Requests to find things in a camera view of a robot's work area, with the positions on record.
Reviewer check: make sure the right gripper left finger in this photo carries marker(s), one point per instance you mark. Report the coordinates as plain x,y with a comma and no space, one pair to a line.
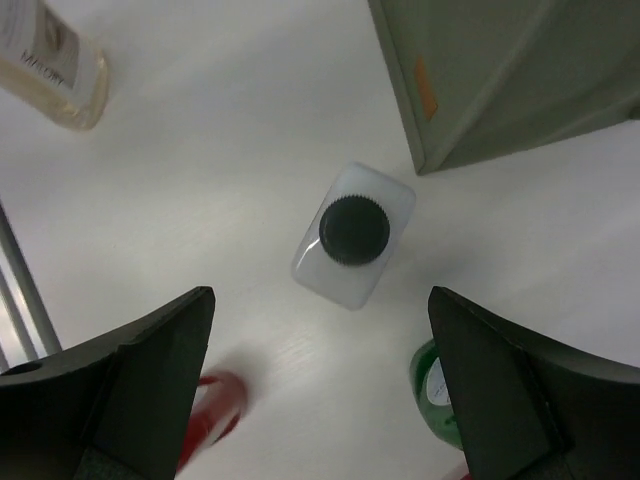
114,407

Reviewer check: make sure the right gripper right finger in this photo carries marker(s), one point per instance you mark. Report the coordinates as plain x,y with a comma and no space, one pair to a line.
528,406

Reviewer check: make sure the red soap bottle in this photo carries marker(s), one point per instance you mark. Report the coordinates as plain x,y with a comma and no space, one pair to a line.
220,402

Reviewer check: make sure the green dish soap bottle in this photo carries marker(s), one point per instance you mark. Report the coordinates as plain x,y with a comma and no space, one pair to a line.
431,394

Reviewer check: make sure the white bottle dark cap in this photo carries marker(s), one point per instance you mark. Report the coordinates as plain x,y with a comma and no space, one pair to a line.
352,236

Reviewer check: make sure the clear amber perfume bottle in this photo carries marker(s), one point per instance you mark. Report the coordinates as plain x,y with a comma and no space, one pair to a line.
51,67

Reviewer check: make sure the green canvas bag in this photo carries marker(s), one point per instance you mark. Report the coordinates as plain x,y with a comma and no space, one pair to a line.
476,80

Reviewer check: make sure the aluminium mounting rail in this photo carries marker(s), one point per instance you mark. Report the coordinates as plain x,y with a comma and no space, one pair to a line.
27,333

